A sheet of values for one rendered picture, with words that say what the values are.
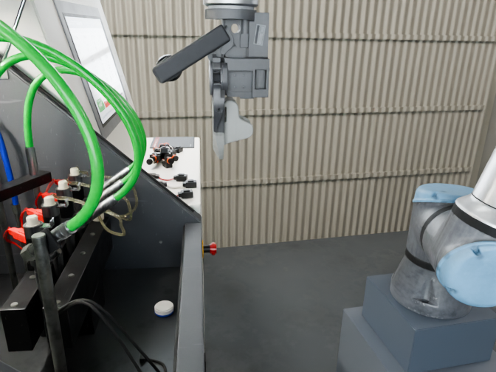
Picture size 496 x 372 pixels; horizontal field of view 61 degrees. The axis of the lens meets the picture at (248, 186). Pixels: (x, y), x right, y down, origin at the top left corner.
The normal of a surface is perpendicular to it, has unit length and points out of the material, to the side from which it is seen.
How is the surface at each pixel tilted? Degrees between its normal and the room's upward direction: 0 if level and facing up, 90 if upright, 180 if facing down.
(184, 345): 0
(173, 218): 90
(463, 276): 97
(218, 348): 0
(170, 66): 88
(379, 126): 90
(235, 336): 0
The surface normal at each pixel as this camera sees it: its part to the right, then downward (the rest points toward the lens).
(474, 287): -0.15, 0.46
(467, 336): 0.22, 0.34
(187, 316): 0.02, -0.94
